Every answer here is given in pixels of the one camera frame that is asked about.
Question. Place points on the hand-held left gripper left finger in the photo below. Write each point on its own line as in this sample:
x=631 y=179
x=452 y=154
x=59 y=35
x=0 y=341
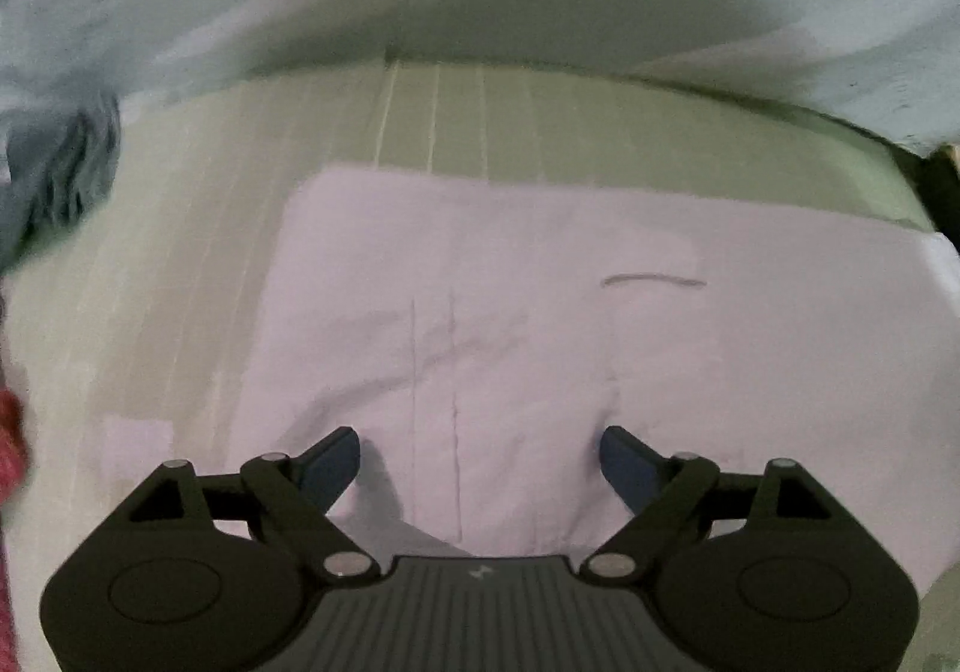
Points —
x=330 y=471

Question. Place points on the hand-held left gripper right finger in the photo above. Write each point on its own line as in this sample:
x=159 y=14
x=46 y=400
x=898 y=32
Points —
x=628 y=471

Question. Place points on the white shirt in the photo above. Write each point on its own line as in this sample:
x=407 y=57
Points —
x=540 y=312

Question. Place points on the red cloth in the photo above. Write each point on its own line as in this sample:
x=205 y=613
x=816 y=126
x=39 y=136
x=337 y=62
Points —
x=9 y=447

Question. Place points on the grey blue cloth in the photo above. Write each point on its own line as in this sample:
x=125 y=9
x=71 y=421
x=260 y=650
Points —
x=64 y=177

